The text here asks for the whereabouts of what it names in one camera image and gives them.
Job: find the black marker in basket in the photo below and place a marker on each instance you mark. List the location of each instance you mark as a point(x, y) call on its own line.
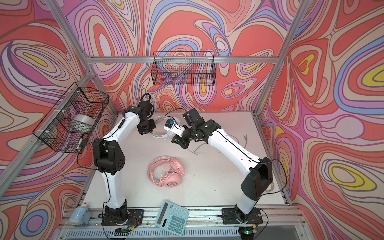
point(79, 145)

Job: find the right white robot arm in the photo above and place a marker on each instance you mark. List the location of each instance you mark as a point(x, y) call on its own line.
point(258, 172)

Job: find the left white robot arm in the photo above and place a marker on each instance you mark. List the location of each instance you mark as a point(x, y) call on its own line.
point(110, 159)

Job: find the white headphones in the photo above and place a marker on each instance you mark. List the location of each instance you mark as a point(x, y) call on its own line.
point(159, 133)

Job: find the grey tape roll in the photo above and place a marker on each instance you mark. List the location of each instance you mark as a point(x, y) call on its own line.
point(82, 124)

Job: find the black wire basket left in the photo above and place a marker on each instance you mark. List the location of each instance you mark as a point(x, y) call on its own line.
point(57, 133)

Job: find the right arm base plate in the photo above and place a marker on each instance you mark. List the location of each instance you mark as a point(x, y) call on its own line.
point(232, 216)

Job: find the pink headphones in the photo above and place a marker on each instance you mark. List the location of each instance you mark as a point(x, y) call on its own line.
point(165, 171)

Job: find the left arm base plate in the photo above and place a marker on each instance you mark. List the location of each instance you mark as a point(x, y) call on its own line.
point(133, 219)

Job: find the black wire basket back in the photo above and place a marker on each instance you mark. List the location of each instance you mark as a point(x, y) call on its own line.
point(184, 68)

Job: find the green circuit board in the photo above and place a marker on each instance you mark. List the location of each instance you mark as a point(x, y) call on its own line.
point(122, 232)

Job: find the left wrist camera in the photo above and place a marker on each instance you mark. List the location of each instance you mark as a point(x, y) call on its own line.
point(146, 105)

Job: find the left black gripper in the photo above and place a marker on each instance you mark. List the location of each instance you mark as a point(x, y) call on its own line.
point(142, 131)

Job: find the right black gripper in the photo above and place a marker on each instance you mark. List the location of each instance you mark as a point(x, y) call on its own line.
point(178, 139)

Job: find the black wire basket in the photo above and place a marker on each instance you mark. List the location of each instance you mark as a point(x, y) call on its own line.
point(57, 133)
point(184, 68)

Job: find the teal calculator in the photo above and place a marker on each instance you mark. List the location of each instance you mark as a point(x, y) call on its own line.
point(172, 218)

